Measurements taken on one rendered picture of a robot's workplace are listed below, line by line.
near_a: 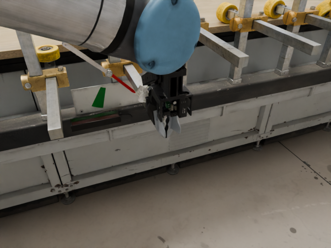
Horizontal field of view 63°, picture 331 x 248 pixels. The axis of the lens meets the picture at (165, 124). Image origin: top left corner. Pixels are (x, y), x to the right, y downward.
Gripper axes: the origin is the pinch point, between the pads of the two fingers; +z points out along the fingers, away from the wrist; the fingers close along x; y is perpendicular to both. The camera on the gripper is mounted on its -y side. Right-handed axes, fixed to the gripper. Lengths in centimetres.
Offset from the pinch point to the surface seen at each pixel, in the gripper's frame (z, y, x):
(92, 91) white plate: 4.5, -35.2, -13.4
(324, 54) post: 7, -38, 94
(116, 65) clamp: -3.6, -35.2, -4.1
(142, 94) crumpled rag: -4.7, -11.7, -2.0
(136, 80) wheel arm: -3.5, -22.3, -0.8
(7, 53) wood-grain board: -7, -52, -38
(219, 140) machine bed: 67, -60, 58
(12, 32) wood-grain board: -7, -74, -38
